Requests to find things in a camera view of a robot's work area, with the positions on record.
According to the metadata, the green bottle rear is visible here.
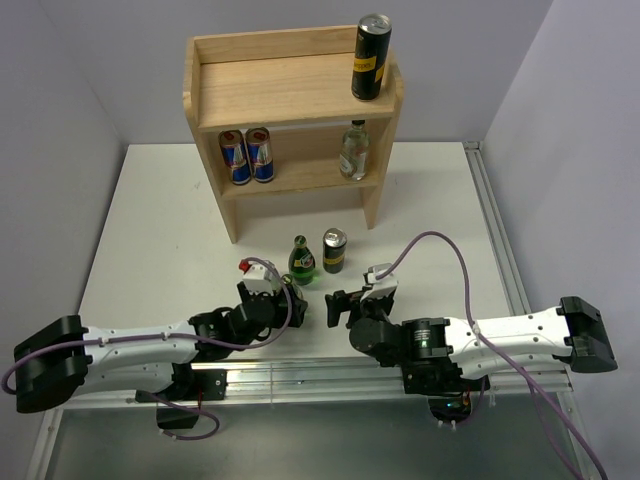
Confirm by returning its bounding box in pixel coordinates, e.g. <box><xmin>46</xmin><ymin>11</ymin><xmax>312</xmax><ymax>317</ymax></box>
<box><xmin>288</xmin><ymin>235</ymin><xmax>316</xmax><ymax>286</ymax></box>

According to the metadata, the aluminium side rail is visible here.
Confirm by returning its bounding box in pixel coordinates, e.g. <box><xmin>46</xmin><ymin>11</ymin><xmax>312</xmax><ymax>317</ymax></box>
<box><xmin>463</xmin><ymin>142</ymin><xmax>530</xmax><ymax>314</ymax></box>

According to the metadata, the green bottle front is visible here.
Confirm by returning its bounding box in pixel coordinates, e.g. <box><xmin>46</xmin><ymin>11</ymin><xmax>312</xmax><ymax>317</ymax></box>
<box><xmin>281</xmin><ymin>274</ymin><xmax>304</xmax><ymax>300</ymax></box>

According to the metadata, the wooden two-tier shelf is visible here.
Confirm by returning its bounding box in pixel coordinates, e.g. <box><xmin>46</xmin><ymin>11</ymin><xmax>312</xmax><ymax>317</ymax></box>
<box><xmin>182</xmin><ymin>25</ymin><xmax>404</xmax><ymax>242</ymax></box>

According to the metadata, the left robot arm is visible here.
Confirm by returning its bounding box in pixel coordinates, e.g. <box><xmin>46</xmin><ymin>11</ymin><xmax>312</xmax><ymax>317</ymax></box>
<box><xmin>5</xmin><ymin>284</ymin><xmax>308</xmax><ymax>414</ymax></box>

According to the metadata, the black yellow Schweppes can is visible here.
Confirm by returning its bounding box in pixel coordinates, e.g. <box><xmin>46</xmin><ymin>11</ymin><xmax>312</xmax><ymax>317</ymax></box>
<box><xmin>351</xmin><ymin>13</ymin><xmax>392</xmax><ymax>101</ymax></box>

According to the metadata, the green bottle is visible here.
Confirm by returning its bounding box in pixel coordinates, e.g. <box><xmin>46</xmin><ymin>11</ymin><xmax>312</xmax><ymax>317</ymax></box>
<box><xmin>281</xmin><ymin>274</ymin><xmax>304</xmax><ymax>300</ymax></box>
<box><xmin>288</xmin><ymin>235</ymin><xmax>316</xmax><ymax>286</ymax></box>

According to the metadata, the left Red Bull can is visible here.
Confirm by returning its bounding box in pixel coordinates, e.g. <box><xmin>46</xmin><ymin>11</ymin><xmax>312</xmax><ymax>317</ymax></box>
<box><xmin>218</xmin><ymin>130</ymin><xmax>251</xmax><ymax>185</ymax></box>

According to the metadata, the clear glass bottle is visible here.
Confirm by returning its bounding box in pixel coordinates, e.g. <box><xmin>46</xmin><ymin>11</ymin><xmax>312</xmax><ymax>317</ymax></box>
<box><xmin>340</xmin><ymin>120</ymin><xmax>371</xmax><ymax>181</ymax></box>

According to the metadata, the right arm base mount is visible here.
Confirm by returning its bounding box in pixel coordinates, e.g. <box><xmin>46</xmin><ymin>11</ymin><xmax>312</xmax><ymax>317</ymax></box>
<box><xmin>401</xmin><ymin>360</ymin><xmax>490</xmax><ymax>429</ymax></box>

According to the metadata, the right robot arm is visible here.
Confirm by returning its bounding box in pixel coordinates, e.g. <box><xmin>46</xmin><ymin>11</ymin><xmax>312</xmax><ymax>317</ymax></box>
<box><xmin>325</xmin><ymin>287</ymin><xmax>618</xmax><ymax>396</ymax></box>

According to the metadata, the red bull can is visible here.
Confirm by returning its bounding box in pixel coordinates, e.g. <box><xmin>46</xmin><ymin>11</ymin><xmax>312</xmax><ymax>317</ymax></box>
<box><xmin>245</xmin><ymin>127</ymin><xmax>275</xmax><ymax>183</ymax></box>
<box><xmin>218</xmin><ymin>130</ymin><xmax>251</xmax><ymax>185</ymax></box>

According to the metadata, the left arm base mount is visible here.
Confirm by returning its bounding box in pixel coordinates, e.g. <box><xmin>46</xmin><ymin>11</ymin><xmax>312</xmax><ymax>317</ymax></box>
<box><xmin>135</xmin><ymin>369</ymin><xmax>227</xmax><ymax>441</ymax></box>

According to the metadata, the aluminium front rail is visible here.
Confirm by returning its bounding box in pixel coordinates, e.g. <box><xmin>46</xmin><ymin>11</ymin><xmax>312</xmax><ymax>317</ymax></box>
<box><xmin>60</xmin><ymin>358</ymin><xmax>573</xmax><ymax>409</ymax></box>

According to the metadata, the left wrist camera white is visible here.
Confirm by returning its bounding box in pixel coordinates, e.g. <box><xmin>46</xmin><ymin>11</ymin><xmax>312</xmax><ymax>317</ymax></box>
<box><xmin>239</xmin><ymin>259</ymin><xmax>282</xmax><ymax>296</ymax></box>

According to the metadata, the right Red Bull can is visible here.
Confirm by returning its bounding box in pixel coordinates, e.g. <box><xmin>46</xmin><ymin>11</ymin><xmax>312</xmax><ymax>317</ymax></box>
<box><xmin>245</xmin><ymin>127</ymin><xmax>275</xmax><ymax>183</ymax></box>

